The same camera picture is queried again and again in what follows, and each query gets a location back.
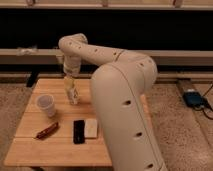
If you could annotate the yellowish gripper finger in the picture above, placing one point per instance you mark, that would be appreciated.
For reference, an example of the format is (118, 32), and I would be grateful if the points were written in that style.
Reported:
(68, 83)

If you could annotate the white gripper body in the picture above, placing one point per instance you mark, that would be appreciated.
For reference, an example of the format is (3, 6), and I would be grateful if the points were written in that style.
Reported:
(72, 65)

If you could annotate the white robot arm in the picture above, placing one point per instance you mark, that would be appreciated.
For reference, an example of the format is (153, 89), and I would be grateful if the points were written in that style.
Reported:
(116, 88)

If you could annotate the black rectangular block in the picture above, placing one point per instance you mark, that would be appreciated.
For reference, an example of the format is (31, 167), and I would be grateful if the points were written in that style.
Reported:
(78, 135)

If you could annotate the white sponge block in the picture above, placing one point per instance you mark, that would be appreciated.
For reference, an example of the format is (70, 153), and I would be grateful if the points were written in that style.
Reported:
(91, 128)

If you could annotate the wooden table board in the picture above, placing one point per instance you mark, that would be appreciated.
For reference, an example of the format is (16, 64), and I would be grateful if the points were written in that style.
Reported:
(58, 149)

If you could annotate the blue power box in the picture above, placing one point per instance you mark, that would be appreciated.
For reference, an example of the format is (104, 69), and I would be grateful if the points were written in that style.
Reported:
(193, 98)

